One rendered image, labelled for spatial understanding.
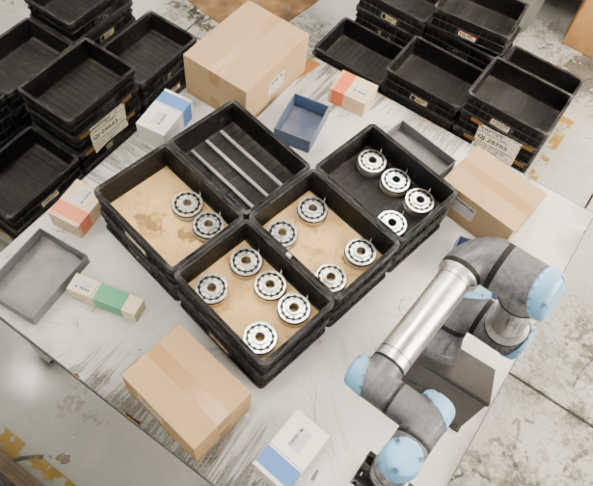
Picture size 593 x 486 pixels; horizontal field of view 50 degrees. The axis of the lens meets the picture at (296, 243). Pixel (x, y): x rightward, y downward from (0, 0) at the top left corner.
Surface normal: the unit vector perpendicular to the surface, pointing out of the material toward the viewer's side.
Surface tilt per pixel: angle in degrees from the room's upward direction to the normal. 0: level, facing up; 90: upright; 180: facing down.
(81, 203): 0
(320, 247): 0
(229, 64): 0
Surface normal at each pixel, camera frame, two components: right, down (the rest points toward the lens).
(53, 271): 0.08, -0.50
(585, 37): -0.51, 0.51
